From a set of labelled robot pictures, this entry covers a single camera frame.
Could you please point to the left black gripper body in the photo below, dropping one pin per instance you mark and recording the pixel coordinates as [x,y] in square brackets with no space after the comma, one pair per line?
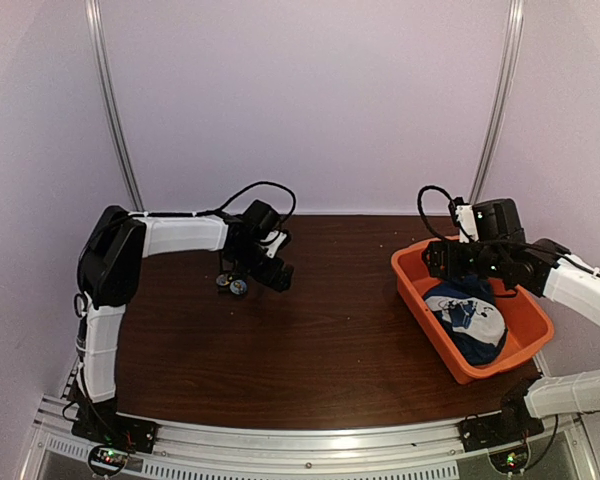
[251,263]

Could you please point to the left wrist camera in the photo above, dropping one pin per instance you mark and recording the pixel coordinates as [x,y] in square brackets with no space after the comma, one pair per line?
[273,242]

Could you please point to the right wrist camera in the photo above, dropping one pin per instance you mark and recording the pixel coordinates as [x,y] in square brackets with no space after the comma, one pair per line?
[464,219]

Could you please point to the orange plastic bin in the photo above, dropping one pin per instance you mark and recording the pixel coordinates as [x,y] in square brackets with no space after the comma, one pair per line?
[529,328]

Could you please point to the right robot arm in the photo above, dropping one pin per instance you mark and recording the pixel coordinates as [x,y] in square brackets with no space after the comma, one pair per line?
[492,244]

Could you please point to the right circuit board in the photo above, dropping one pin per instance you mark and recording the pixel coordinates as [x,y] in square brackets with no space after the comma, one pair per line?
[510,461]

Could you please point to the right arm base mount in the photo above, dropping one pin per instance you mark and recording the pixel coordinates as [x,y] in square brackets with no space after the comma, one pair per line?
[492,430]

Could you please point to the front aluminium rail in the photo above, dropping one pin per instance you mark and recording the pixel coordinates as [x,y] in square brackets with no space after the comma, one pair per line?
[432,450]

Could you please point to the starry night round brooch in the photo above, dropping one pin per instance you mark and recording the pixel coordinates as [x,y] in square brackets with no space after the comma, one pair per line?
[223,280]

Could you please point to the black brooch display box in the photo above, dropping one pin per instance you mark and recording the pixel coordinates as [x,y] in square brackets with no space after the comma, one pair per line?
[231,279]

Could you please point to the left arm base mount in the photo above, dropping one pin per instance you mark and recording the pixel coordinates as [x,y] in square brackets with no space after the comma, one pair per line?
[127,434]

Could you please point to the navy white clothing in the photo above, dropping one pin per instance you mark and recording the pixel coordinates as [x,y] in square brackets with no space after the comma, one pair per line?
[466,310]

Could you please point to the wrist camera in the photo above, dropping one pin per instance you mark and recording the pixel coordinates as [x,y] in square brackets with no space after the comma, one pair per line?
[273,242]
[464,219]

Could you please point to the left aluminium frame post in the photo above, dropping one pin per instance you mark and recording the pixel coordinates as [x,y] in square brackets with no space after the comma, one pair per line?
[98,41]

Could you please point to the aluminium frame post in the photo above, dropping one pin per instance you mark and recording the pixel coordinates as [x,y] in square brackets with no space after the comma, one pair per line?
[98,41]
[508,66]

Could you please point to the right aluminium frame post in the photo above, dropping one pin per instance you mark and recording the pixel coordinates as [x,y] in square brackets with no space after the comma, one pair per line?
[508,66]

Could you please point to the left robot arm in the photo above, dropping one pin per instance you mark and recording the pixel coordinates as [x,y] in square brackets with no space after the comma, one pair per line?
[109,270]

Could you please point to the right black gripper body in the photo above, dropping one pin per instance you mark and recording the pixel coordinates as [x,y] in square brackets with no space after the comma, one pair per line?
[488,262]

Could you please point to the circuit board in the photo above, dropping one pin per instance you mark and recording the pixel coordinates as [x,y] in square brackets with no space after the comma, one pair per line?
[510,461]
[106,461]

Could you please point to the left circuit board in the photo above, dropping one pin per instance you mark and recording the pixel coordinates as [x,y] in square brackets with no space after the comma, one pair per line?
[106,461]

